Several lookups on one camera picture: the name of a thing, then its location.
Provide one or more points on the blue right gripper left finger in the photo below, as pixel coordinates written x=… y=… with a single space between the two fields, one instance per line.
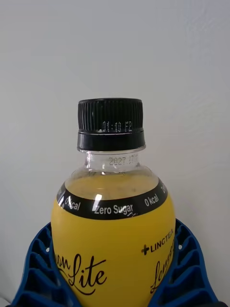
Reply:
x=36 y=275

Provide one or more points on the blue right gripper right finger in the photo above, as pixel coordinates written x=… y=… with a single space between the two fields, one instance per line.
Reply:
x=189 y=271

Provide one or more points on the yellow bottle with black cap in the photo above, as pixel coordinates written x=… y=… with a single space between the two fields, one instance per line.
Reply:
x=112 y=244

